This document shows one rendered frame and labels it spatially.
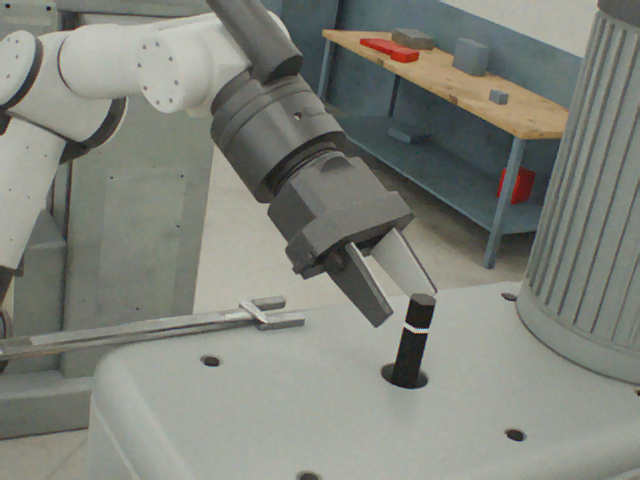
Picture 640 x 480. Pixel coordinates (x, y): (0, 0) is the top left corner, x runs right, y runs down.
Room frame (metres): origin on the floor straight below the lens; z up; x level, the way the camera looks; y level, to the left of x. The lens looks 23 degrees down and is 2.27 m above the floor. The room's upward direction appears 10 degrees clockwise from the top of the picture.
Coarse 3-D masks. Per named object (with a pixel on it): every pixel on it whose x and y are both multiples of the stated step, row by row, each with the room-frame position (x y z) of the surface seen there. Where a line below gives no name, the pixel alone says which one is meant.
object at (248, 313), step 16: (240, 304) 0.69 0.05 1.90; (256, 304) 0.70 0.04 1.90; (272, 304) 0.70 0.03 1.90; (160, 320) 0.64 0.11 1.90; (176, 320) 0.65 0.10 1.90; (192, 320) 0.65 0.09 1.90; (208, 320) 0.66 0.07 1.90; (224, 320) 0.66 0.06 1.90; (240, 320) 0.67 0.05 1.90; (256, 320) 0.67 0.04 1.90; (272, 320) 0.68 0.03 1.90; (288, 320) 0.68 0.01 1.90; (304, 320) 0.69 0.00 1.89; (32, 336) 0.59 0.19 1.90; (48, 336) 0.59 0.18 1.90; (64, 336) 0.59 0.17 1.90; (80, 336) 0.60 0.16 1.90; (96, 336) 0.60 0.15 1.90; (112, 336) 0.61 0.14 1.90; (128, 336) 0.61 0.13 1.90; (144, 336) 0.62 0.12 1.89; (160, 336) 0.63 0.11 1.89; (0, 352) 0.56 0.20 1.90; (16, 352) 0.56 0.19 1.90; (32, 352) 0.57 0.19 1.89; (48, 352) 0.58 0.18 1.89
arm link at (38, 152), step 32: (0, 64) 0.90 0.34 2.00; (32, 64) 0.88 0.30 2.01; (0, 96) 0.87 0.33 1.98; (0, 128) 0.88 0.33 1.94; (32, 128) 0.89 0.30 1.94; (0, 160) 0.87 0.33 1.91; (32, 160) 0.89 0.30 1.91; (64, 160) 0.92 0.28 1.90; (0, 192) 0.86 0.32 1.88; (32, 192) 0.88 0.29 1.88; (0, 224) 0.85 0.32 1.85; (32, 224) 0.88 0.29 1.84; (0, 256) 0.84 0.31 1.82
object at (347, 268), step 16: (336, 256) 0.64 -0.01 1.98; (352, 256) 0.64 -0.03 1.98; (336, 272) 0.64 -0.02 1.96; (352, 272) 0.64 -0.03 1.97; (368, 272) 0.64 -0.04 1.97; (352, 288) 0.64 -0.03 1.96; (368, 288) 0.63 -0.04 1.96; (368, 304) 0.63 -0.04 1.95; (384, 304) 0.62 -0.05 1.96; (368, 320) 0.63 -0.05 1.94; (384, 320) 0.62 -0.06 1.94
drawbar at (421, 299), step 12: (420, 300) 0.64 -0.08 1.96; (432, 300) 0.64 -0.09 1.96; (408, 312) 0.63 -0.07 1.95; (420, 312) 0.63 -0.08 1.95; (432, 312) 0.63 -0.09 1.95; (408, 324) 0.63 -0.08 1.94; (420, 324) 0.63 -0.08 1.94; (408, 336) 0.63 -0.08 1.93; (420, 336) 0.63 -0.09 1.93; (408, 348) 0.63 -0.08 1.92; (420, 348) 0.63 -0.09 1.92; (396, 360) 0.63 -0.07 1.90; (408, 360) 0.63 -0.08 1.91; (420, 360) 0.63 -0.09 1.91; (396, 372) 0.63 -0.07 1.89; (408, 372) 0.63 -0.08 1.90; (396, 384) 0.63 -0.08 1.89; (408, 384) 0.63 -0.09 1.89
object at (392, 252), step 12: (396, 228) 0.70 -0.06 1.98; (384, 240) 0.70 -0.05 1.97; (396, 240) 0.69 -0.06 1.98; (372, 252) 0.70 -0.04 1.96; (384, 252) 0.69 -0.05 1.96; (396, 252) 0.69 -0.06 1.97; (408, 252) 0.68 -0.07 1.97; (384, 264) 0.69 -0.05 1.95; (396, 264) 0.69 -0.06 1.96; (408, 264) 0.68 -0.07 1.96; (420, 264) 0.68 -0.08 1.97; (396, 276) 0.69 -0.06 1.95; (408, 276) 0.68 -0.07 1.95; (420, 276) 0.67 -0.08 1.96; (408, 288) 0.68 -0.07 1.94; (420, 288) 0.67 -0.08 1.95; (432, 288) 0.67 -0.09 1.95
